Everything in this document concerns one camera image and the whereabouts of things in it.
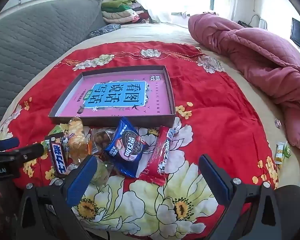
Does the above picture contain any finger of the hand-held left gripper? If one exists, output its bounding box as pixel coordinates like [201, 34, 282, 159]
[0, 137, 20, 153]
[0, 143, 45, 167]

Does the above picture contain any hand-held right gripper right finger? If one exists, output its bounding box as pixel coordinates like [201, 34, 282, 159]
[199, 154, 283, 240]

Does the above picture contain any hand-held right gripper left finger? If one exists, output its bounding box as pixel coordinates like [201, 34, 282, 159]
[17, 154, 98, 240]

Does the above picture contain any brown chocolate bar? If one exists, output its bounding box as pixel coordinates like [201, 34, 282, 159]
[44, 133, 70, 178]

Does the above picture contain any green snack packet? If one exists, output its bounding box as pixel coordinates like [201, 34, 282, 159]
[48, 123, 69, 138]

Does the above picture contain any orange rice cracker packet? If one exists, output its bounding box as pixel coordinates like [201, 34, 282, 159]
[67, 116, 89, 164]

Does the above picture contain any clear bread packet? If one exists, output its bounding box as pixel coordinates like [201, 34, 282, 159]
[89, 128, 117, 155]

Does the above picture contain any blue cookie packet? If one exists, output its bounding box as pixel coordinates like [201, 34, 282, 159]
[104, 117, 150, 178]

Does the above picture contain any grey cardboard tray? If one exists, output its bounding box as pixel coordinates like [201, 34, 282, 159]
[48, 65, 177, 128]

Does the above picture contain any red floral blanket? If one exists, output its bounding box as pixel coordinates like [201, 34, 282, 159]
[0, 41, 280, 240]

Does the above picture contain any red candy packet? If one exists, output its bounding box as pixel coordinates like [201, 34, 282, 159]
[139, 126, 178, 187]

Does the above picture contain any small yellow packet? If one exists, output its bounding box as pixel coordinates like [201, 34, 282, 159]
[275, 142, 286, 164]

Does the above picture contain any pink book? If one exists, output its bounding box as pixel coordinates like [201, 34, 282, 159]
[57, 74, 172, 117]

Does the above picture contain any grey quilted headboard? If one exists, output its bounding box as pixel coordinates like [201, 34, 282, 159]
[0, 0, 108, 140]

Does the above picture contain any pink quilt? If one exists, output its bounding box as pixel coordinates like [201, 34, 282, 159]
[188, 14, 300, 157]

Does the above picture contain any dark blue patterned pillow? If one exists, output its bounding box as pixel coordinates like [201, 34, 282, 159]
[89, 24, 122, 39]

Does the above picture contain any pile of folded clothes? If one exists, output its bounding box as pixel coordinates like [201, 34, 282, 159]
[101, 0, 150, 24]

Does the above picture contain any white curtain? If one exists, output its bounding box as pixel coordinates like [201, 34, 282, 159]
[132, 0, 190, 24]

